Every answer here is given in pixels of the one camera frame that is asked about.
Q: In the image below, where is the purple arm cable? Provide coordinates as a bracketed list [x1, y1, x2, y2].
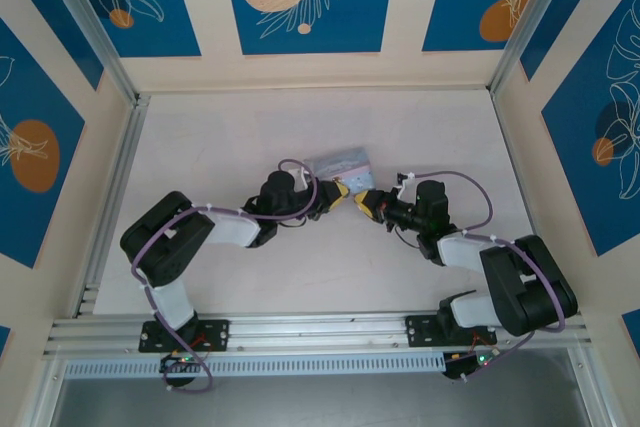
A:
[130, 159, 321, 394]
[397, 171, 569, 383]

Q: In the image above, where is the grey slotted cable duct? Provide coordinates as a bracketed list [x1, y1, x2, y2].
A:
[63, 351, 446, 378]

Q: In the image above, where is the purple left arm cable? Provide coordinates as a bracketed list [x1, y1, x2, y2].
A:
[130, 159, 321, 394]

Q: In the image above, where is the aluminium table side rail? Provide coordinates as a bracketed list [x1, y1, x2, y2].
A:
[72, 94, 151, 318]

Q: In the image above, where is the black controller board green light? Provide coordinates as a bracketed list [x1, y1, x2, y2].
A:
[442, 351, 494, 382]
[159, 352, 206, 388]

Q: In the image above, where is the long aluminium mounting rail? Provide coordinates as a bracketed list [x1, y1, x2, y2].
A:
[42, 306, 594, 361]

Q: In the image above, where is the light blue cartoon pouch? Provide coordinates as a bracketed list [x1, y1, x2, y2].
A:
[303, 145, 375, 196]

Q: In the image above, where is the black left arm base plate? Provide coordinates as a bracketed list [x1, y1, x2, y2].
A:
[138, 319, 230, 353]

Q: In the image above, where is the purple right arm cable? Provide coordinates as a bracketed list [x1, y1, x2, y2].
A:
[397, 171, 569, 383]

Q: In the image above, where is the aluminium frame post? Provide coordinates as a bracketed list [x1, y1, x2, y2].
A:
[488, 0, 574, 98]
[34, 0, 151, 106]

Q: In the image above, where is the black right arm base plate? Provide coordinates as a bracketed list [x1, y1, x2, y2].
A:
[406, 314, 499, 348]

